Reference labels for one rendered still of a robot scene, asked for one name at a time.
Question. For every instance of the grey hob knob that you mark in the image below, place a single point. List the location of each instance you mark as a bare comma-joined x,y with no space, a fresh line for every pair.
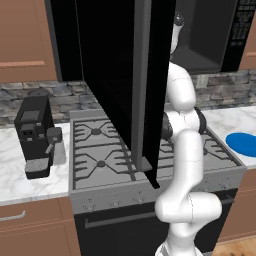
89,207
115,203
140,200

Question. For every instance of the black oven door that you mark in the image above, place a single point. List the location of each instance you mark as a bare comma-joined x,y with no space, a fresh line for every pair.
120,236

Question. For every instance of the brown base cupboard door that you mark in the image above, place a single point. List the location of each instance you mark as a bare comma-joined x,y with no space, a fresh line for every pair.
36,241

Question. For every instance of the black microwave door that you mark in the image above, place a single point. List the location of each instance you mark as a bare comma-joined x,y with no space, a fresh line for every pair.
106,66

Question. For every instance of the grey gas hob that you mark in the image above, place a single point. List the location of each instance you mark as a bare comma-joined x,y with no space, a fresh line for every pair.
100,160

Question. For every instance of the black microwave oven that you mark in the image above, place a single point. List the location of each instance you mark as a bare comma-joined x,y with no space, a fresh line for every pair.
203,36

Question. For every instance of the brown drawer front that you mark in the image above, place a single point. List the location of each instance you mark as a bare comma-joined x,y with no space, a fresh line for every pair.
40,213

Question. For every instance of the brown base cupboard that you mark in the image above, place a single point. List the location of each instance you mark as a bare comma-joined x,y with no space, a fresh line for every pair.
241,206

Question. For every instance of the grey wall socket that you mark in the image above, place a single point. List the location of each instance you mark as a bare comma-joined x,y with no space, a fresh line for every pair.
202,81

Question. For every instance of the brown wall cupboard door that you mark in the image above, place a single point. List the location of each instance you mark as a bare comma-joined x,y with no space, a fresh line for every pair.
23,36
250,56

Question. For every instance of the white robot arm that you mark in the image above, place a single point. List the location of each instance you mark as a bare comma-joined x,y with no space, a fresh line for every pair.
188,156

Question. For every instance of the black coffee machine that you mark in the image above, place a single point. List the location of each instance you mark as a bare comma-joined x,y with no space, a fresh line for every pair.
33,133

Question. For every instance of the blue plate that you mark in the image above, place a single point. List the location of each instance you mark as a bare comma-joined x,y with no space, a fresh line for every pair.
245,143

